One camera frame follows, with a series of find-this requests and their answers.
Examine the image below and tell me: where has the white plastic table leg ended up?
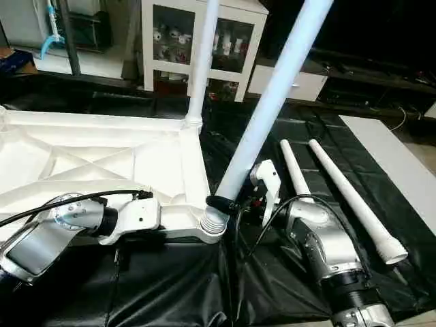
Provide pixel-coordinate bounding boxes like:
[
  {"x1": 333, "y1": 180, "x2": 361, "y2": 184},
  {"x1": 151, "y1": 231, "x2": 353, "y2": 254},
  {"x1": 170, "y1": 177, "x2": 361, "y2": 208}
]
[
  {"x1": 199, "y1": 0, "x2": 334, "y2": 236},
  {"x1": 280, "y1": 139, "x2": 314, "y2": 200},
  {"x1": 184, "y1": 0, "x2": 220, "y2": 127},
  {"x1": 309, "y1": 139, "x2": 409, "y2": 266}
]

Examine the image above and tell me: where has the white plastic table top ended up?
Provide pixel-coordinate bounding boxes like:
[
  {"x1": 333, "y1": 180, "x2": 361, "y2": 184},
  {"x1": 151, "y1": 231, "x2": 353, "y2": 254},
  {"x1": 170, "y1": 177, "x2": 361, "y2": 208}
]
[{"x1": 0, "y1": 106, "x2": 228, "y2": 245}]

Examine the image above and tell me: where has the black work mat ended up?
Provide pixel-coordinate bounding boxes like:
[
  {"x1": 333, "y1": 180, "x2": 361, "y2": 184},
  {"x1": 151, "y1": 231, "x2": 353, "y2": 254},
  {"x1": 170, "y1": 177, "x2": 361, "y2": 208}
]
[{"x1": 0, "y1": 72, "x2": 436, "y2": 327}]

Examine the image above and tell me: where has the white drawer unit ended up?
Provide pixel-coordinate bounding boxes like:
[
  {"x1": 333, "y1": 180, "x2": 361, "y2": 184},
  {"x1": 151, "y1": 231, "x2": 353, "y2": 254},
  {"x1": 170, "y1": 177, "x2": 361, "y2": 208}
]
[{"x1": 247, "y1": 65, "x2": 328, "y2": 103}]

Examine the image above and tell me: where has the white flat board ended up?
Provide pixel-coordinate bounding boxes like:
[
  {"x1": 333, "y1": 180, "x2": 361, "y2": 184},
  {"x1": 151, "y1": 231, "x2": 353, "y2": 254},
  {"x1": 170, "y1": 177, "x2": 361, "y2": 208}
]
[{"x1": 339, "y1": 114, "x2": 436, "y2": 236}]

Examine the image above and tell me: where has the white glass door cabinet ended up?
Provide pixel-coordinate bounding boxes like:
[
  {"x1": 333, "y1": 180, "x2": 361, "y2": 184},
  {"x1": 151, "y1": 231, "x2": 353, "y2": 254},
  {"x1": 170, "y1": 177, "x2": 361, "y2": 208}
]
[{"x1": 141, "y1": 0, "x2": 269, "y2": 103}]

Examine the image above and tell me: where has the dark low media cabinet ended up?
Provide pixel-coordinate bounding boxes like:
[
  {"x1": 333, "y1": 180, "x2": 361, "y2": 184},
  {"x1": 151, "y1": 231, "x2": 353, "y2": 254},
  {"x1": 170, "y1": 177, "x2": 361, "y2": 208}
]
[{"x1": 320, "y1": 48, "x2": 436, "y2": 113}]

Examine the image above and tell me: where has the grey vertical metal pole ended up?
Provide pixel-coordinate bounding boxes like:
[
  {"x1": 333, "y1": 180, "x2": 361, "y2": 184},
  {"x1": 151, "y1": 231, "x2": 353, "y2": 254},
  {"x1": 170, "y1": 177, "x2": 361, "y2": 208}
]
[{"x1": 58, "y1": 0, "x2": 81, "y2": 76}]

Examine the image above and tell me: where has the light blue plastic object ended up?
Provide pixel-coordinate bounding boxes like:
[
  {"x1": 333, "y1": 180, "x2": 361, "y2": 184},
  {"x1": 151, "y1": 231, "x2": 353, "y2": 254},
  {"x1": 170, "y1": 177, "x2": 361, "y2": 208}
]
[{"x1": 40, "y1": 0, "x2": 65, "y2": 61}]

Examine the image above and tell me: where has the brown cardboard box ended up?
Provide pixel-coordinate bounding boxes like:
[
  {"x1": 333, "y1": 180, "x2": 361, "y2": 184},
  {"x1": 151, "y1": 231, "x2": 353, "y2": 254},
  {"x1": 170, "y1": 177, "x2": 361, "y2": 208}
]
[{"x1": 0, "y1": 46, "x2": 36, "y2": 74}]

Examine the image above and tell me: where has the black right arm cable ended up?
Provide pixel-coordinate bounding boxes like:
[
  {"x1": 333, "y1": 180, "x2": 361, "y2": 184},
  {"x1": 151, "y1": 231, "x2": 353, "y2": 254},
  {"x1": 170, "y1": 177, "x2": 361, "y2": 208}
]
[{"x1": 232, "y1": 194, "x2": 355, "y2": 321}]

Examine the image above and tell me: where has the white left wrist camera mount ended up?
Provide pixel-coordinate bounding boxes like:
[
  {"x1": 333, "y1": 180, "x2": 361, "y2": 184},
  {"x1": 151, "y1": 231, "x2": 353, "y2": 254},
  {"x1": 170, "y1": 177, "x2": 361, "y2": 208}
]
[{"x1": 101, "y1": 196, "x2": 162, "y2": 247}]

